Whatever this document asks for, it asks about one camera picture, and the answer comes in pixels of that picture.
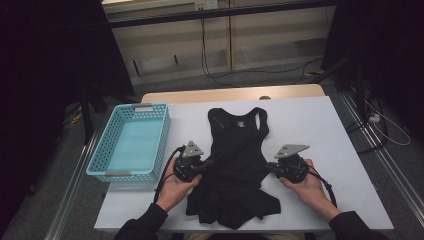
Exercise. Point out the black metal stand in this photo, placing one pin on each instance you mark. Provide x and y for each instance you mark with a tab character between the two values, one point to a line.
359	86
87	123

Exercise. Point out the black tank top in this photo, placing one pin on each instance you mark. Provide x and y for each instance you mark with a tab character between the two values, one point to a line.
236	173

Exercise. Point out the light blue plastic basket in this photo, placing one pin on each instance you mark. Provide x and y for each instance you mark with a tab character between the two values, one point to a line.
133	146

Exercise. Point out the wooden table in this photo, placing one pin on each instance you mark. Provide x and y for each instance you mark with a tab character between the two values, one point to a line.
216	95

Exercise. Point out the beige cabinet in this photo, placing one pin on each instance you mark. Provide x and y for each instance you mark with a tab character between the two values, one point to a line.
273	33

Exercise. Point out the round table grommet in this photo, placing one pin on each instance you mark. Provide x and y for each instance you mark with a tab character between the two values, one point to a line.
265	98

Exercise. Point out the black metal bar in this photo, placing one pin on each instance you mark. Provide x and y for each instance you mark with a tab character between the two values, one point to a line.
216	13

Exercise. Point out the white wall socket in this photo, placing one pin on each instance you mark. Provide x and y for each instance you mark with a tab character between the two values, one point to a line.
206	5

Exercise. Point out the aluminium floor rail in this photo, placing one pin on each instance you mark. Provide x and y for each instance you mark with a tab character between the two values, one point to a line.
71	190
393	170

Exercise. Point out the white power strip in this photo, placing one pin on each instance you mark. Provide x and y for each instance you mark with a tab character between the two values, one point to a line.
374	118

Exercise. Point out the person's right hand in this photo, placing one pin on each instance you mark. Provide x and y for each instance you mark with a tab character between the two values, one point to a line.
313	193

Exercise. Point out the black curtain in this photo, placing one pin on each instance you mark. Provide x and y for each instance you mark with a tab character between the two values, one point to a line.
393	50
50	66

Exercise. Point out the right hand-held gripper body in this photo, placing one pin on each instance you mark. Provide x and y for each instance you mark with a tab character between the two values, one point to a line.
295	168

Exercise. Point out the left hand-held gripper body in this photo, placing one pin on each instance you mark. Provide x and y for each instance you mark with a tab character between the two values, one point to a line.
186	168

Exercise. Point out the person's left hand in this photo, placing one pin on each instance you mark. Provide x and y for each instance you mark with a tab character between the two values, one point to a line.
173	191

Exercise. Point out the white table mat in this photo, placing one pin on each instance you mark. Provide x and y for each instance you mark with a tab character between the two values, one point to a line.
306	123

